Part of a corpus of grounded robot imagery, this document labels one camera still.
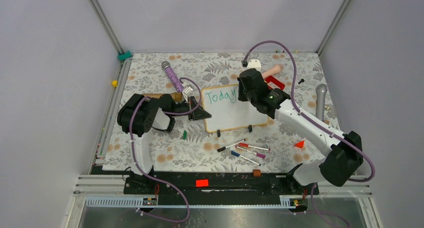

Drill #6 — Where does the purple glitter toy microphone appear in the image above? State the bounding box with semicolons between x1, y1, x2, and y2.
161;61;184;93

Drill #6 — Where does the red whiteboard marker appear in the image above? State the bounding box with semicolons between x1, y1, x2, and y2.
238;143;270;151

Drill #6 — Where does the gold toy microphone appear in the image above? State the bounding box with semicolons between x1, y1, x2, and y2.
142;92;183;102

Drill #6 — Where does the black whiteboard marker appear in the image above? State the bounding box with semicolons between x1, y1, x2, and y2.
217;139;245;152

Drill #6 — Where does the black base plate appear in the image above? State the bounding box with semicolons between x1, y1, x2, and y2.
123;171;320;203

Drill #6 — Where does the red triangular block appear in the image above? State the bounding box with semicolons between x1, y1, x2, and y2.
294;140;305;149

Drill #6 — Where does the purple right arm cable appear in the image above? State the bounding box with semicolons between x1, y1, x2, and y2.
241;40;376;228

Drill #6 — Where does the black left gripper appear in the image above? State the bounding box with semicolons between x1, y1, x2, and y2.
170;96;212;121

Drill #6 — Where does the orange cylinder block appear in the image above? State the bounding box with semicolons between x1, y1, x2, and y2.
252;169;262;177

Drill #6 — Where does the red tape patch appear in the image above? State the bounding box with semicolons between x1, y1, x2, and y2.
195;179;209;187

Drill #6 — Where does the pink toy microphone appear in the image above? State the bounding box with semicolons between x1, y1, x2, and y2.
262;64;284;79

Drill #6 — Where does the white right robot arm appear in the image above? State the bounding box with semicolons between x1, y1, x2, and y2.
238;68;364;194

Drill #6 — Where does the red square frame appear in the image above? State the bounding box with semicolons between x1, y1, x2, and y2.
264;76;285;90

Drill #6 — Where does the yellow framed whiteboard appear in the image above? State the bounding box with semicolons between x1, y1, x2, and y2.
201;84;268;133

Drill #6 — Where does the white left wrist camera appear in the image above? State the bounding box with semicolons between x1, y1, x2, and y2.
181;85;194;98

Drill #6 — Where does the magenta whiteboard marker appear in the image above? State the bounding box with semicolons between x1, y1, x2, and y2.
236;146;266;159

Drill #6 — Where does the silver toy microphone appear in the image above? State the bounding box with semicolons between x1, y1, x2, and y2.
315;84;328;121

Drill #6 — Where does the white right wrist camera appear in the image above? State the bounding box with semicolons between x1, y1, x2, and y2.
246;59;262;72

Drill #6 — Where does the blue whiteboard marker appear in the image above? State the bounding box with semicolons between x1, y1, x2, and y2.
230;151;261;166

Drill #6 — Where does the teal corner clamp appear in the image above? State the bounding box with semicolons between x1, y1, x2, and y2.
117;51;133;62

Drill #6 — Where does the cable duct rail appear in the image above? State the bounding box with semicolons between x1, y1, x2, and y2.
85;193;308;208

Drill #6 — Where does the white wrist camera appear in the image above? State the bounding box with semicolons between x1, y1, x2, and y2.
246;59;262;72
181;85;194;98

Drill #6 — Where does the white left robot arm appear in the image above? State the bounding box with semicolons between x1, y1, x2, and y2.
116;93;212;193

